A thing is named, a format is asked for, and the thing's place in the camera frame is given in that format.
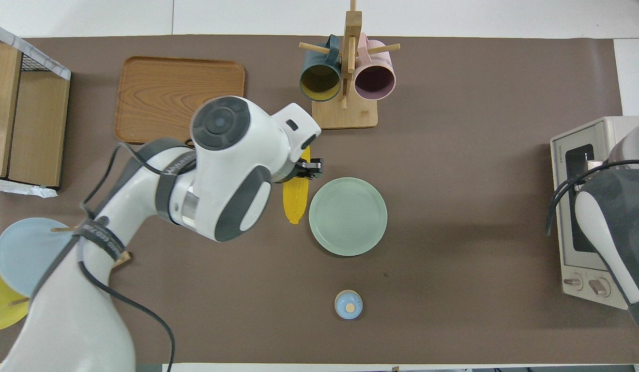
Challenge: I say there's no wooden plate rack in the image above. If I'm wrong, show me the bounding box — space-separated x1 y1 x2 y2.
9 225 131 306

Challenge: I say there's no pink mug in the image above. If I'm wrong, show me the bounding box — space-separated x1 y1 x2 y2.
353 33 397 101

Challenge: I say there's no small blue lid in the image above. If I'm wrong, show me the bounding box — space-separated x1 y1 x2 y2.
334 289 363 320

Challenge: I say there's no white toaster oven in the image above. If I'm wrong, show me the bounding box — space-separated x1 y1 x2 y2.
550 116 639 311

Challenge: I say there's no wooden mug tree stand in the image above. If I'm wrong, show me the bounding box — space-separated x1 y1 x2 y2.
299 0 401 130

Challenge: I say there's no brown table mat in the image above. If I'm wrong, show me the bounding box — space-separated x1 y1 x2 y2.
0 35 639 365

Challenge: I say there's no light blue plate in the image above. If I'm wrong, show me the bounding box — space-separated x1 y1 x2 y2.
0 217 77 298

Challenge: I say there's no wooden serving tray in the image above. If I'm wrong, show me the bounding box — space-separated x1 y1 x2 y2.
114 56 246 145

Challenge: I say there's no yellow corn cob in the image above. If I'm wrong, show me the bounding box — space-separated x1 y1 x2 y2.
282 146 312 225

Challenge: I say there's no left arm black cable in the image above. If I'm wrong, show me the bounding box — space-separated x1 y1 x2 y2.
79 142 175 372

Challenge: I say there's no dark teal mug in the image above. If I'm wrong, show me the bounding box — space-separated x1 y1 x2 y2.
299 35 343 102

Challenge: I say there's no green plate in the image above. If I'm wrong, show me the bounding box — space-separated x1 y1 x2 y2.
309 177 388 257

